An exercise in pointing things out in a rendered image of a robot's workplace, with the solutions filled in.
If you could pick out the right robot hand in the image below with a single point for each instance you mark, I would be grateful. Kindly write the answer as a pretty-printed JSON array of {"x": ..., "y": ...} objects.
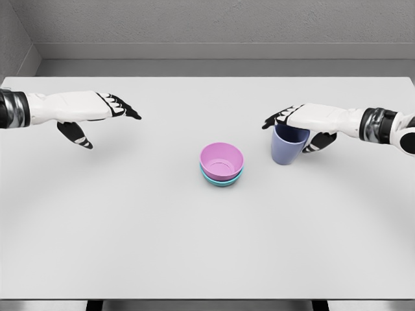
[{"x": 316, "y": 116}]

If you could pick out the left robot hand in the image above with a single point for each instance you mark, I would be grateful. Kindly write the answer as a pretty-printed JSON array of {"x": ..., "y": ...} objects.
[{"x": 85, "y": 105}]

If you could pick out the blue-purple cup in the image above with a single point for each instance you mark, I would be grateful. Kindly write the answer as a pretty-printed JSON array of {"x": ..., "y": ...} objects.
[{"x": 287, "y": 147}]

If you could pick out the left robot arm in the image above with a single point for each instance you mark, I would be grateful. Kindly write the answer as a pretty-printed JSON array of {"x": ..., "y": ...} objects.
[{"x": 24, "y": 106}]

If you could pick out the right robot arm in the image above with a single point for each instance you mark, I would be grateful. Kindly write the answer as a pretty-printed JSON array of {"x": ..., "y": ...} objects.
[{"x": 384, "y": 128}]

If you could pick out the pink bowl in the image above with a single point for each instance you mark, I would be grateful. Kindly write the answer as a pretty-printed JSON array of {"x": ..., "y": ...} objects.
[{"x": 221, "y": 160}]

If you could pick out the teal bowl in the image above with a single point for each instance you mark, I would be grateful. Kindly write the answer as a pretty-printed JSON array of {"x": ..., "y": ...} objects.
[{"x": 221, "y": 183}]

